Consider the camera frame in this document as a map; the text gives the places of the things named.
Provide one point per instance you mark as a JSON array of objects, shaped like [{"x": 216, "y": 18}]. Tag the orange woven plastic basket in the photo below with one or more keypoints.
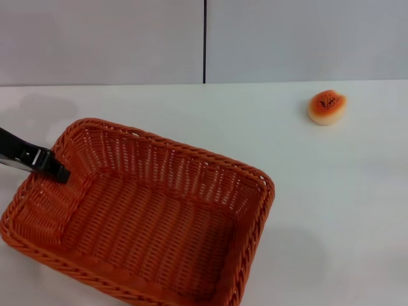
[{"x": 143, "y": 223}]

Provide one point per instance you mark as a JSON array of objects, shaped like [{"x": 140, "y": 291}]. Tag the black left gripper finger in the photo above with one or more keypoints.
[
  {"x": 41, "y": 157},
  {"x": 12, "y": 163}
]

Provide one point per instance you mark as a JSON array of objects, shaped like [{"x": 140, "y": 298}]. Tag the black vertical wall strip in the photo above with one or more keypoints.
[{"x": 204, "y": 38}]

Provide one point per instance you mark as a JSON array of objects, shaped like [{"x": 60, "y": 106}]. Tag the round sesame bread bun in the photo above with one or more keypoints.
[{"x": 326, "y": 106}]

